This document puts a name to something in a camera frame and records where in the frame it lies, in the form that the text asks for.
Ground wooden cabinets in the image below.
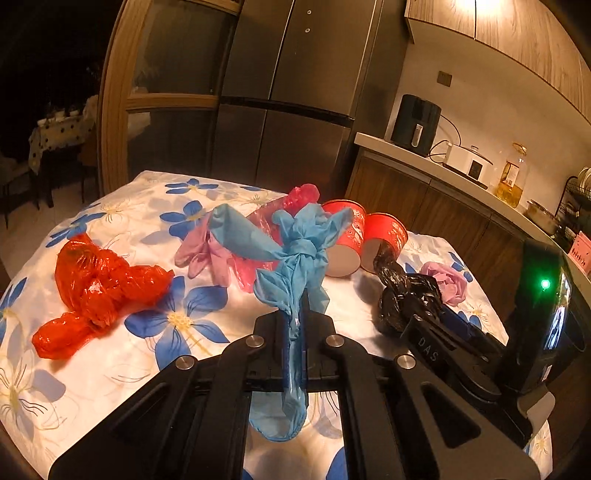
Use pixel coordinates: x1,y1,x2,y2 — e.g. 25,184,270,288
344,148,568,324
404,0,591,134

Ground blue floral blanket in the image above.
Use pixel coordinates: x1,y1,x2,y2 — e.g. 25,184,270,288
0,170,552,480

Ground dining table with dotted cloth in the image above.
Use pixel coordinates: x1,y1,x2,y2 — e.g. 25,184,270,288
28,95,100,208

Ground wooden upper cabinets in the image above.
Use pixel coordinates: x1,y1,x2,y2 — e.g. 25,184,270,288
404,0,591,134

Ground black air fryer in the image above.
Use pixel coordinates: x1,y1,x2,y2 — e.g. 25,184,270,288
391,94,443,157

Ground steel pot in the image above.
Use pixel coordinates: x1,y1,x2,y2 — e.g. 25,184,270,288
526,199,561,234

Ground black dish rack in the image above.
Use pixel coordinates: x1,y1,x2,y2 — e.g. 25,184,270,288
556,168,591,241

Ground black power cable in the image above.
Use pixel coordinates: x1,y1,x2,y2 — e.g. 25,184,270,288
429,113,462,162

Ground wooden glass door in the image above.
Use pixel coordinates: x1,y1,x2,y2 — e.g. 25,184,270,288
97,0,245,199

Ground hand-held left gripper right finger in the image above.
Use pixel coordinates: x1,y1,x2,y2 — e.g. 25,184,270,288
300,309,541,480

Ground cooking oil bottle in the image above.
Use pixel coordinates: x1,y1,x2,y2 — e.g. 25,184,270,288
496,142,528,208

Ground purple rubber glove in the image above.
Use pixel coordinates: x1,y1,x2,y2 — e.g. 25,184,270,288
420,261,474,306

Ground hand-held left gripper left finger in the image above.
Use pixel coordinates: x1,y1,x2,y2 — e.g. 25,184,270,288
48,314,296,480

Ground pink rubber glove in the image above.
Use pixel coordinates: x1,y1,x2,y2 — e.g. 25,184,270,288
174,217,243,287

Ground wooden lower cabinets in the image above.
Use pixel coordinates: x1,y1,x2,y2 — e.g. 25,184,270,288
344,148,568,324

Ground dining chair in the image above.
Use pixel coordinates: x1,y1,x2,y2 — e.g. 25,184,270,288
0,157,33,227

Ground pink translucent plastic bag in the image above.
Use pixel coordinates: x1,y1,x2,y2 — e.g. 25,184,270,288
245,184,321,291

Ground red plastic bag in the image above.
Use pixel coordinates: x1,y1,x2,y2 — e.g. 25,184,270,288
31,233,175,361

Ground black plastic bag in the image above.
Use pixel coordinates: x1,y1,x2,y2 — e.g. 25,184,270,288
373,244,446,335

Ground knotted blue rubber gloves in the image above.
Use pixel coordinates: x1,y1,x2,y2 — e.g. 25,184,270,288
210,202,354,441

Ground steel refrigerator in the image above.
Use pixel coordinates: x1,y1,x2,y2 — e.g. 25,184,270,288
210,0,409,204

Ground white electric cooker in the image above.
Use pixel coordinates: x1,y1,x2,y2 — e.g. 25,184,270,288
445,143,492,181

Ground red paper cup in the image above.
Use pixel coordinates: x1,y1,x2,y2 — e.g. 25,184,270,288
321,199,366,278
360,212,409,273

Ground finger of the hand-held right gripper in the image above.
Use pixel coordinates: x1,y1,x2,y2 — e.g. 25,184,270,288
399,315,504,402
438,307,509,365

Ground pink utensil holder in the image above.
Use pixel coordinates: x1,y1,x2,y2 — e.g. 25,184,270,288
568,231,591,280

